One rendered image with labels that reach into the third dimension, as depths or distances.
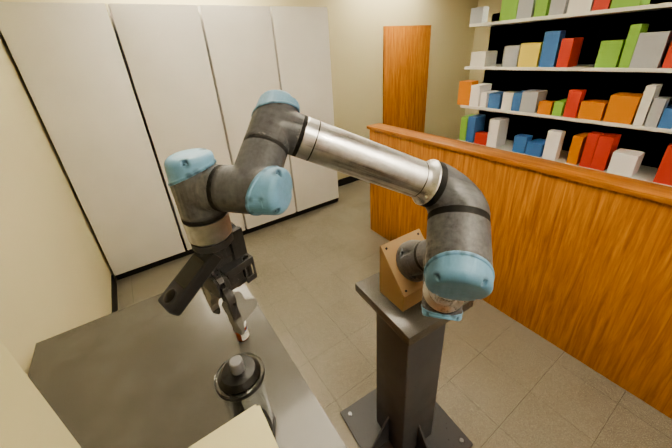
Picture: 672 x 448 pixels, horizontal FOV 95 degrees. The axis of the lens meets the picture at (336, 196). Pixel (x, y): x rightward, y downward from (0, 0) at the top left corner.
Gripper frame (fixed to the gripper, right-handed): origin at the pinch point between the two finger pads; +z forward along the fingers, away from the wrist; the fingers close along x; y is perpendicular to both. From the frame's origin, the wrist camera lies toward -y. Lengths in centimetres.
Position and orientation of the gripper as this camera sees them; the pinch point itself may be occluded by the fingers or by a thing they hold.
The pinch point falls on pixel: (226, 322)
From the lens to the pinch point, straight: 71.2
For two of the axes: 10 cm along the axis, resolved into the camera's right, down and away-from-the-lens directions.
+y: 6.4, -3.9, 6.7
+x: -7.7, -2.5, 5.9
